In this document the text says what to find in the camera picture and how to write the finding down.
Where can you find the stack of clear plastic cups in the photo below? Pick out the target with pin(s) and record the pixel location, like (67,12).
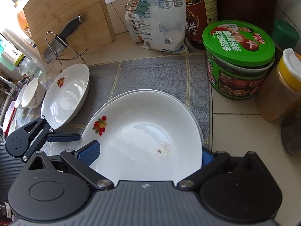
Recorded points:
(16,37)

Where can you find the grey checked dish towel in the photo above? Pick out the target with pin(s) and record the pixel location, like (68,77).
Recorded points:
(152,73)

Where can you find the dark vinegar bottle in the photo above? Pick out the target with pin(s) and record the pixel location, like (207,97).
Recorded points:
(199,16)

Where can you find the blue binder clip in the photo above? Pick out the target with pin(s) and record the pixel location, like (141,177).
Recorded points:
(142,8)

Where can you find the red-cap clear bottle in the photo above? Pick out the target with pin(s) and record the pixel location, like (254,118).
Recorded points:
(292,136)

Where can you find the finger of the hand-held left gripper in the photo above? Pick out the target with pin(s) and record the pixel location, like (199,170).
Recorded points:
(65,137)

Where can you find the metal faucet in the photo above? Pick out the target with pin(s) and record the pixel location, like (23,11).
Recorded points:
(7,86)

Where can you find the white floral bowl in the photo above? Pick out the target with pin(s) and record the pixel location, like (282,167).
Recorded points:
(20,98)
(35,98)
(10,110)

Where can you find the green-lid sauce jar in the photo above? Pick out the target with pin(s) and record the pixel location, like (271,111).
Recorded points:
(235,47)

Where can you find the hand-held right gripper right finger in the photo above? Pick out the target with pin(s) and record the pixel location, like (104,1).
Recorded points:
(208,157)

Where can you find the glass jar with lid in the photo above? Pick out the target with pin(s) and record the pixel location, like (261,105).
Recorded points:
(30,69)

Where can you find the dark red knife block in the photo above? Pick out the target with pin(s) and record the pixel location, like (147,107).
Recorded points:
(247,4)

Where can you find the white and blue bag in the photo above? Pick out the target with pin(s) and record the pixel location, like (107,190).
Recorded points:
(160,16)

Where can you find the white fruit-print plate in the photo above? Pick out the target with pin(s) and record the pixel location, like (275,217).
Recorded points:
(65,98)
(141,122)
(150,91)

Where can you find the bamboo cutting board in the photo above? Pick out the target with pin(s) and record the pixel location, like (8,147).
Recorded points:
(70,4)

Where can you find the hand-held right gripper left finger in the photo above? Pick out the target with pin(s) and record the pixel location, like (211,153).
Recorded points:
(90,151)

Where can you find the orange cooking wine jug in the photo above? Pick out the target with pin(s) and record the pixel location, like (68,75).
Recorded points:
(23,21)

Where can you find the red and white bag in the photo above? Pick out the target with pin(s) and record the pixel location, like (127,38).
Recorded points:
(131,28)

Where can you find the green-cap container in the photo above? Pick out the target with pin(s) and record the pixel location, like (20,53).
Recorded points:
(285,35)

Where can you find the yellow-lid spice bottle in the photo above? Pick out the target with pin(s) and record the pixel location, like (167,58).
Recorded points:
(277,94)

